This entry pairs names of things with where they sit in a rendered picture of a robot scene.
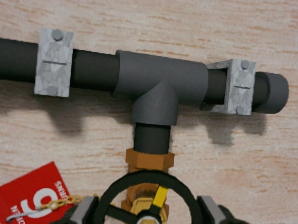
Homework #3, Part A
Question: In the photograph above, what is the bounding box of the brass valve manifold with black handwheels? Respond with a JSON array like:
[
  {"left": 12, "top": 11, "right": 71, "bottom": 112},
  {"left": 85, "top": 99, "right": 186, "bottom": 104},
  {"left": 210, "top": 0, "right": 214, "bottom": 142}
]
[{"left": 0, "top": 27, "right": 289, "bottom": 224}]

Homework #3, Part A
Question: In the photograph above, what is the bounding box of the red tag with gold chain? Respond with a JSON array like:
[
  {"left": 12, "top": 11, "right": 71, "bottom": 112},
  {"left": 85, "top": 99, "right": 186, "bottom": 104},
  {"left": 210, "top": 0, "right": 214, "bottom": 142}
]
[{"left": 0, "top": 161, "right": 85, "bottom": 224}]

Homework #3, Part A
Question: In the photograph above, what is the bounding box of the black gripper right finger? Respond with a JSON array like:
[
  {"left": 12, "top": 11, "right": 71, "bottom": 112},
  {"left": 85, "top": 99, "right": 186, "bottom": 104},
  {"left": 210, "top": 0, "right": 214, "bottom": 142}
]
[{"left": 196, "top": 196, "right": 250, "bottom": 224}]

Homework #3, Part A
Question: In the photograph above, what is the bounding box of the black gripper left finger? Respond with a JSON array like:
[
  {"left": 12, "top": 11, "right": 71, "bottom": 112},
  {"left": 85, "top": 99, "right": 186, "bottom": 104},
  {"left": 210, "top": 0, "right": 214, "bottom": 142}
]
[{"left": 48, "top": 196, "right": 99, "bottom": 224}]

